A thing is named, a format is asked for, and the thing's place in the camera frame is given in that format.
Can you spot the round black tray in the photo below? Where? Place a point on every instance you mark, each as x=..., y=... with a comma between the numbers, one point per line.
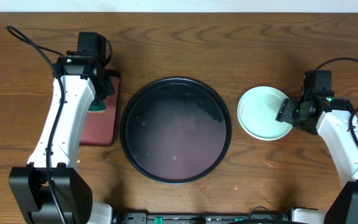
x=176, y=130

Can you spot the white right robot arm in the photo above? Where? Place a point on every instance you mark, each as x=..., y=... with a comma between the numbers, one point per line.
x=338, y=128

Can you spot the red rectangular tray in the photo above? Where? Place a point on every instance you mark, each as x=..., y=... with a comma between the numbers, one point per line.
x=99, y=128

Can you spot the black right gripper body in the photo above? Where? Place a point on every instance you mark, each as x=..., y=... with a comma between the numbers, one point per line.
x=290, y=112

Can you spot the pale green plate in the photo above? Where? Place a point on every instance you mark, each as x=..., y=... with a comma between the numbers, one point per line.
x=257, y=111

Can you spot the green scrubbing sponge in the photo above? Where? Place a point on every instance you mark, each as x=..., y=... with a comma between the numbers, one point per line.
x=98, y=107

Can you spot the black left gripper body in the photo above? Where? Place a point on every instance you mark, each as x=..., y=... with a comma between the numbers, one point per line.
x=105, y=90

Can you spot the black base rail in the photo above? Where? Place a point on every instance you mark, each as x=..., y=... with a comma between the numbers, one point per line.
x=256, y=215

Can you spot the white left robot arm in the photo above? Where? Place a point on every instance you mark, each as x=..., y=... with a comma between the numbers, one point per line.
x=49, y=189

